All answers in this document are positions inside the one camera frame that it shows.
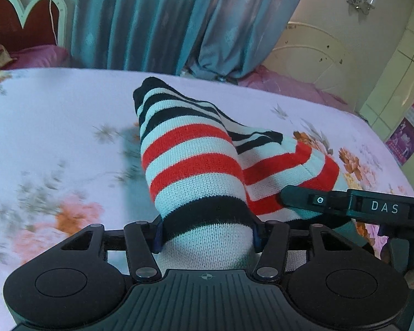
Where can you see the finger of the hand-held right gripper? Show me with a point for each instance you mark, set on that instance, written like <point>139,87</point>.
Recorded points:
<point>310,200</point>

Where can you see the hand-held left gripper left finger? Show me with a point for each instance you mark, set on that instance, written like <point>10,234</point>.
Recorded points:
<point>157,238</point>

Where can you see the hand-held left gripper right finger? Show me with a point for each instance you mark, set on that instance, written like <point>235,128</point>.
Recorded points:
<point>259,239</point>

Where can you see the striped knitted sock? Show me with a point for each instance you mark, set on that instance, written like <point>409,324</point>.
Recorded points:
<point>200,165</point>

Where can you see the pink blanket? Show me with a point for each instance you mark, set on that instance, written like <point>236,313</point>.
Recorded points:
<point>283,84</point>

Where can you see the pale green wardrobe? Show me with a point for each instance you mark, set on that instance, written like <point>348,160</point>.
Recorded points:
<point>396,76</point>

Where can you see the floral bed sheet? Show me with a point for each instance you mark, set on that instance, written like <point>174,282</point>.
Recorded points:
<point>55,127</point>

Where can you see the pink pillow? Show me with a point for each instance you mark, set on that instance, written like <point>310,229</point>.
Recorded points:
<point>38,57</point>

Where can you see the blue curtain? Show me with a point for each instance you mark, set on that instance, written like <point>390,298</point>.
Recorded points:
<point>176,17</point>

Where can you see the red headboard with white trim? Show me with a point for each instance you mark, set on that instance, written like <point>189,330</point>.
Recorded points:
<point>17,24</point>

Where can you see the white arched bed frame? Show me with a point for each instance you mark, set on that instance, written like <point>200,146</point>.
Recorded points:
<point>314,55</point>

